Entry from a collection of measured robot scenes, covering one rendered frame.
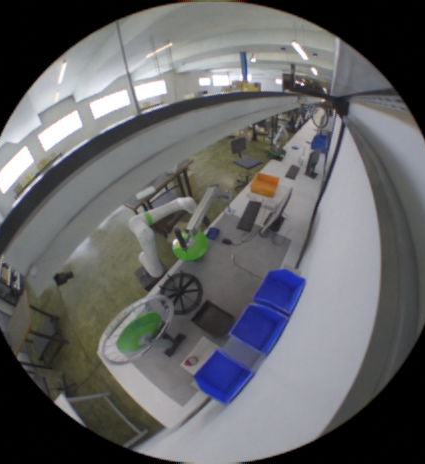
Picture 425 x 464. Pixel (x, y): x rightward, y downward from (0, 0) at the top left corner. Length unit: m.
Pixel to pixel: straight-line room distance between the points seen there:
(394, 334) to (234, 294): 1.20
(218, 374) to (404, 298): 0.88
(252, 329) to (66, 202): 0.93
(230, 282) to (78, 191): 1.23
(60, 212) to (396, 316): 0.42
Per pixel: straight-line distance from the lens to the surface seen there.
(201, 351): 1.27
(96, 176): 0.26
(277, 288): 1.02
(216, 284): 1.33
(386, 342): 0.21
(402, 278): 0.23
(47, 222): 0.26
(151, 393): 1.48
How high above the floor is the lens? 2.16
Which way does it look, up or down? 51 degrees down
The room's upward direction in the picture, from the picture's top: 10 degrees counter-clockwise
